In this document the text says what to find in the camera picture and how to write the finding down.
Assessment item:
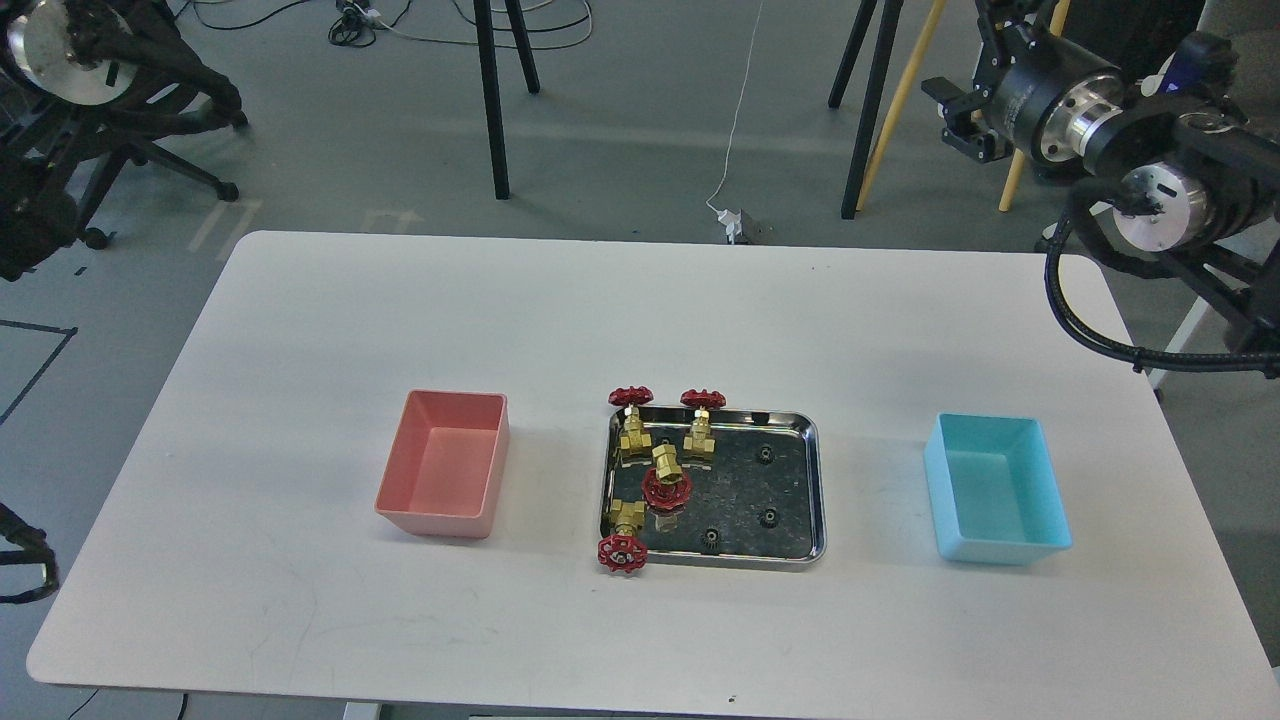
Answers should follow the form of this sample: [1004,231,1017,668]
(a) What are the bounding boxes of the brass valve red wheel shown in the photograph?
[641,443,692,511]

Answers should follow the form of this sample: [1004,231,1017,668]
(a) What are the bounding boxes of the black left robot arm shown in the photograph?
[1,1,248,282]

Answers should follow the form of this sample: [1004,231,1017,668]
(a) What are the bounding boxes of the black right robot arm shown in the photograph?
[922,1,1279,379]

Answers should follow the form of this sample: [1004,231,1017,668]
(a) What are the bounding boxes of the brass valve back left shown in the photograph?
[609,386,654,468]

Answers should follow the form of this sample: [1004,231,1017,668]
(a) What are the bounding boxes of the brass valve back right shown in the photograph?
[680,389,727,462]

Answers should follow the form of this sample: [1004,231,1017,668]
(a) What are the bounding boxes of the brass valve front left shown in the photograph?
[596,498,649,573]

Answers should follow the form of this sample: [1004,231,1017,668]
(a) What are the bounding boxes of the pink plastic box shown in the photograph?
[374,389,509,539]

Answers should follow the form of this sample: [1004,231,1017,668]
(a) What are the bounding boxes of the blue plastic box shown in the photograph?
[924,413,1074,566]

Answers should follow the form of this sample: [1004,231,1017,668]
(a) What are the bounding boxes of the white power adapter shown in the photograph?
[716,209,773,246]

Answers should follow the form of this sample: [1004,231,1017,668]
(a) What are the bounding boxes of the metal tray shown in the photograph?
[599,405,826,569]

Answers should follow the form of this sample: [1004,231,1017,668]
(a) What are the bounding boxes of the black tripod left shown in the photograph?
[471,0,541,201]

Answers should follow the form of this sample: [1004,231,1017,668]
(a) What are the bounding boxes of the black tripod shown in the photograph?
[471,0,541,201]
[827,1,904,220]

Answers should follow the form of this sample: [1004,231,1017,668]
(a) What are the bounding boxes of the black tripod right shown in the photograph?
[827,1,904,220]

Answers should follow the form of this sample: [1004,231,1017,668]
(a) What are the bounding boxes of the wooden easel legs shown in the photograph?
[854,1,1027,213]

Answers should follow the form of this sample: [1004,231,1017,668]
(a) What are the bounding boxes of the black office chair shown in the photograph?
[74,126,241,251]

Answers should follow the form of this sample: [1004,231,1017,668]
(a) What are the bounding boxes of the white cable on floor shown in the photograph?
[705,0,765,217]

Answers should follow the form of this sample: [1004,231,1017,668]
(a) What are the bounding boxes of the black cable bundle on floor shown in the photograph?
[326,0,411,49]

